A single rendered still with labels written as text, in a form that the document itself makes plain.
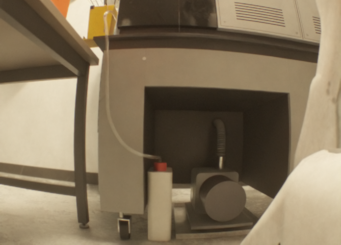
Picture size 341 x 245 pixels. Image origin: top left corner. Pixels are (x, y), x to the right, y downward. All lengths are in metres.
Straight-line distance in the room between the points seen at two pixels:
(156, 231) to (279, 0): 1.09
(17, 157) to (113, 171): 1.74
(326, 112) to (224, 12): 0.70
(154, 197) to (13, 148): 1.83
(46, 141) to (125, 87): 1.54
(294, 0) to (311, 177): 1.10
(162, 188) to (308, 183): 0.74
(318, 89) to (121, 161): 0.63
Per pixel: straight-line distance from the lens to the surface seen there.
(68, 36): 0.80
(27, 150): 2.42
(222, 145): 1.31
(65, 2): 0.89
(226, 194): 1.00
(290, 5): 1.22
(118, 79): 0.87
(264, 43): 0.96
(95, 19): 1.08
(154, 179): 0.90
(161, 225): 0.94
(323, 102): 0.48
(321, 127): 0.48
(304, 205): 0.20
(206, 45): 0.92
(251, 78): 0.90
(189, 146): 1.50
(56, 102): 2.28
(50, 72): 1.11
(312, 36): 1.20
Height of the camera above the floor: 0.38
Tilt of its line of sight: 4 degrees up
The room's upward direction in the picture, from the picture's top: 1 degrees clockwise
